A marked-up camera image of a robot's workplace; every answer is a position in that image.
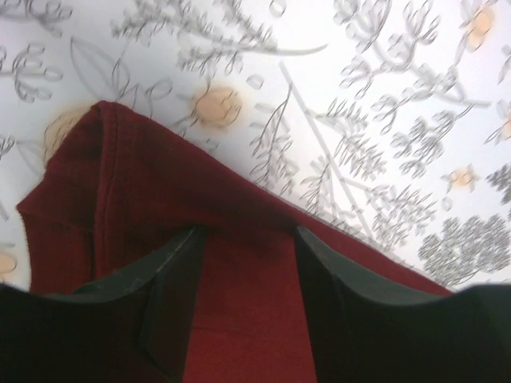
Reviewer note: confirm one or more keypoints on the floral patterned table mat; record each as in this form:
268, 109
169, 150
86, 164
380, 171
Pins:
387, 119

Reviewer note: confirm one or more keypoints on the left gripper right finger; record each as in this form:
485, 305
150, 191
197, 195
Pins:
366, 328

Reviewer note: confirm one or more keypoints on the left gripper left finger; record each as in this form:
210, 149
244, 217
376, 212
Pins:
133, 325

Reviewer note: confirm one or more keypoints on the dark red t shirt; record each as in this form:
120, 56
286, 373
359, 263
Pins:
121, 185

